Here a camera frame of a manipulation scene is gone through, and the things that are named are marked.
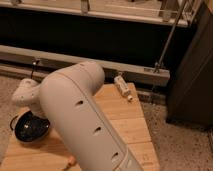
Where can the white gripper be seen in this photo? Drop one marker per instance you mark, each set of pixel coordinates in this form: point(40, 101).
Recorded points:
point(36, 110)

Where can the black ceramic bowl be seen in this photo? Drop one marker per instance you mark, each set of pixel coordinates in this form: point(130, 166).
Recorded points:
point(30, 128)

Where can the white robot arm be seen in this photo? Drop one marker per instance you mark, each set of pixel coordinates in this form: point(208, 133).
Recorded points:
point(66, 98)

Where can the orange carrot toy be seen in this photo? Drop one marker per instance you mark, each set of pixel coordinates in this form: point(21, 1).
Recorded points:
point(71, 162)

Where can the white small bottle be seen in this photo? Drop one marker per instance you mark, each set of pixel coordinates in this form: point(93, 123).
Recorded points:
point(123, 87)

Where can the metal diagonal pole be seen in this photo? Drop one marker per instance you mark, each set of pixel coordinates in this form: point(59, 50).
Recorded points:
point(159, 63)

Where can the dark cabinet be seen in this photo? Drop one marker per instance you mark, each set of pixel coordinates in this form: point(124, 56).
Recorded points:
point(190, 95)

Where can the grey metal rail beam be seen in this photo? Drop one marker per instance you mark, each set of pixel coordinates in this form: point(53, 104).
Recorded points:
point(135, 73)

